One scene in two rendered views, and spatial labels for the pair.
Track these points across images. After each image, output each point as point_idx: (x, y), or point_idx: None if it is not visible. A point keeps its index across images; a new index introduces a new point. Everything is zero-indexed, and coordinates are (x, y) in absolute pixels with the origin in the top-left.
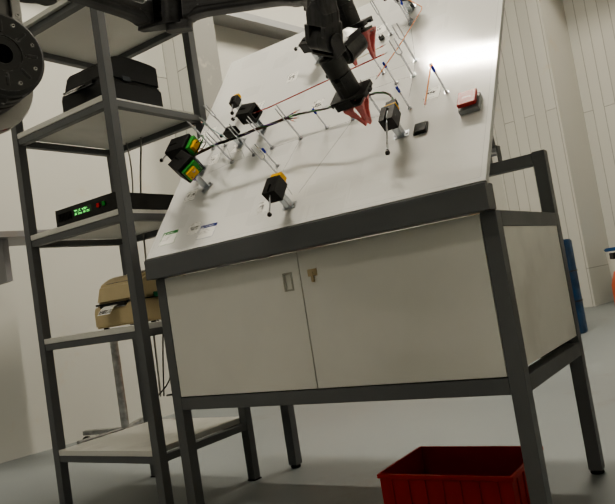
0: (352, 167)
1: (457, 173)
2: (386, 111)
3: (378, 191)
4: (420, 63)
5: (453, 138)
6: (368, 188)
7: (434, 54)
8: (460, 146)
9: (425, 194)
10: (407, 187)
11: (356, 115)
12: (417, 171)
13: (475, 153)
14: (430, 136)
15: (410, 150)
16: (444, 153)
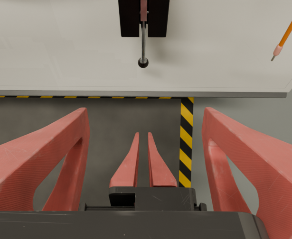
0: (24, 11)
1: (255, 77)
2: (140, 2)
3: (118, 73)
4: None
5: (274, 12)
6: (94, 65)
7: None
8: (279, 34)
9: (201, 91)
10: (172, 78)
11: (136, 182)
12: (189, 58)
13: None
14: None
15: (174, 10)
16: (245, 39)
